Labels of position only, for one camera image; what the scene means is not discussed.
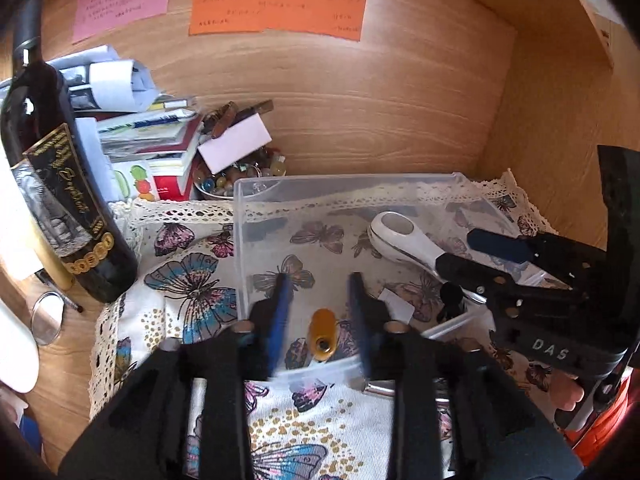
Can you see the clear plastic container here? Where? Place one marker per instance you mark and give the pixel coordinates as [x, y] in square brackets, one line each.
[280, 200]

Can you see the bowl of glass beads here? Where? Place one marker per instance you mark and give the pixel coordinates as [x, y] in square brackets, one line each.
[220, 182]

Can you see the white wall poster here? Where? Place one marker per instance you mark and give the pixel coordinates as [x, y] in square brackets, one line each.
[595, 5]

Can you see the dark wine bottle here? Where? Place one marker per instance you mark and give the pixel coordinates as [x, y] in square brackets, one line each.
[45, 110]

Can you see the butterfly print lace cloth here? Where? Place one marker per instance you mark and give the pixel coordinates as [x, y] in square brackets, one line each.
[200, 285]

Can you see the small white paper tag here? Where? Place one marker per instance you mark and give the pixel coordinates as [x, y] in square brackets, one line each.
[398, 305]

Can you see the orange paper note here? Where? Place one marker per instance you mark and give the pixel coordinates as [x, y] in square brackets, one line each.
[277, 12]

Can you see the round metal-rimmed mirror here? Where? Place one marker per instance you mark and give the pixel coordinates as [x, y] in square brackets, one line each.
[47, 317]

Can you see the white handheld magnifier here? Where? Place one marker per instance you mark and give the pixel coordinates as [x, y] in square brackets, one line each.
[400, 246]

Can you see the orange plastic object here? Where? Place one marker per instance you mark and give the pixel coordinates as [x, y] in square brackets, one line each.
[602, 425]

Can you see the person's right hand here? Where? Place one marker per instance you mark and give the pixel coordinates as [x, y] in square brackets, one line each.
[567, 391]

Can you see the brown glossy object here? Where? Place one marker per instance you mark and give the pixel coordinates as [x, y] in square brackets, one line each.
[223, 119]
[257, 108]

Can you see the white blank card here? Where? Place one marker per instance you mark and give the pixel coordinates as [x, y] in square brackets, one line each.
[235, 142]

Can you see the blue object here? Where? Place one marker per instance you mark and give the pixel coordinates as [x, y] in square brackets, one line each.
[31, 435]

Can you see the fruit sticker sheet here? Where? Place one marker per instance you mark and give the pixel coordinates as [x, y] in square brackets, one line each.
[135, 180]

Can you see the pink paper note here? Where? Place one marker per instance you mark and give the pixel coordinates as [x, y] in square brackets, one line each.
[122, 0]

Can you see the white curved object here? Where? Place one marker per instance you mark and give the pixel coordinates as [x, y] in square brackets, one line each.
[15, 350]

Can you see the thin dark pen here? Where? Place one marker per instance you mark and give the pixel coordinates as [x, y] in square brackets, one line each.
[67, 300]

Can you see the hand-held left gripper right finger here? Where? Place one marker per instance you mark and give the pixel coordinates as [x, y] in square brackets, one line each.
[358, 317]

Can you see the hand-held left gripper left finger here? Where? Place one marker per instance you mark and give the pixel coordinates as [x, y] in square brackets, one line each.
[280, 310]

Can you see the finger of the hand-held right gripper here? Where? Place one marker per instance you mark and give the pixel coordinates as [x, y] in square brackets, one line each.
[462, 269]
[495, 245]

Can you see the stack of books and papers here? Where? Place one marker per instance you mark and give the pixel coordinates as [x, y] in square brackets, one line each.
[150, 130]

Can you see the silver metal object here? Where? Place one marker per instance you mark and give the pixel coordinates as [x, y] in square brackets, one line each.
[379, 387]

